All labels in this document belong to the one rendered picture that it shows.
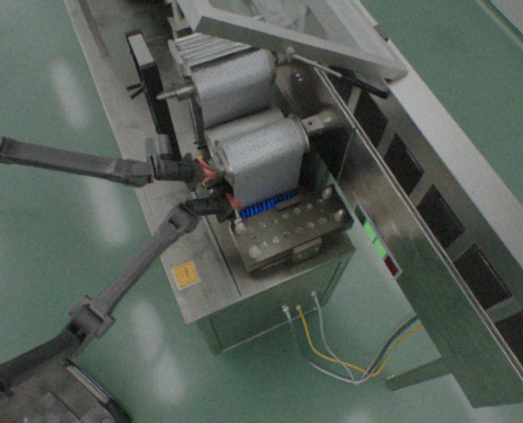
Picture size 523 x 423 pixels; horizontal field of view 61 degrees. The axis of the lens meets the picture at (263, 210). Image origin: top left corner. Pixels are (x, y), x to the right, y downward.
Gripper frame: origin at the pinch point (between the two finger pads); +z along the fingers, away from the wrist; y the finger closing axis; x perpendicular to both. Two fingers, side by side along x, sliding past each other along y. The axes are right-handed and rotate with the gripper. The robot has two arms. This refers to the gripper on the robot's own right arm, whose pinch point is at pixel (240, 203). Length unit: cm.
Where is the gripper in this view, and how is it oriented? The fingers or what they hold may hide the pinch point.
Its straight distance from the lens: 150.4
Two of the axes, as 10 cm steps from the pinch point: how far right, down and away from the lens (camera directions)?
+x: 4.6, -5.7, -6.8
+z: 7.8, -1.0, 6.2
